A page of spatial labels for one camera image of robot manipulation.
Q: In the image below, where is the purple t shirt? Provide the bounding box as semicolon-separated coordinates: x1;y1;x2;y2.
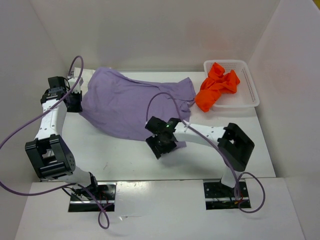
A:
80;67;196;141

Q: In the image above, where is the white t shirt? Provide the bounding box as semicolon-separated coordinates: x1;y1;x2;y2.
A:
73;67;95;96

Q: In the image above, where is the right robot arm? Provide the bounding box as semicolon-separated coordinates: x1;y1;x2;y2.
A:
145;116;255;197

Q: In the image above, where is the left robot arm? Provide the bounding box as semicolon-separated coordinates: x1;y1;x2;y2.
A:
24;76;100;200

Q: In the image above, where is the orange t shirt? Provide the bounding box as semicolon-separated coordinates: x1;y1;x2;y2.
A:
195;62;240;113

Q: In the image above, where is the white plastic basket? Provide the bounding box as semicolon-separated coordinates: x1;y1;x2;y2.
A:
203;59;260;109

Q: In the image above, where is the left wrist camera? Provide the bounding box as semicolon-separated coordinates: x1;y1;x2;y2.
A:
66;74;84;94

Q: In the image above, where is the aluminium table edge rail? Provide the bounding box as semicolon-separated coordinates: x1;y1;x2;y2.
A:
35;76;76;180

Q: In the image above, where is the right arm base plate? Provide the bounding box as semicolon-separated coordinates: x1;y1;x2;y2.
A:
203;180;251;210

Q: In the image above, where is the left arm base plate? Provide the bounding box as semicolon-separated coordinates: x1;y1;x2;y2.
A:
66;182;117;213

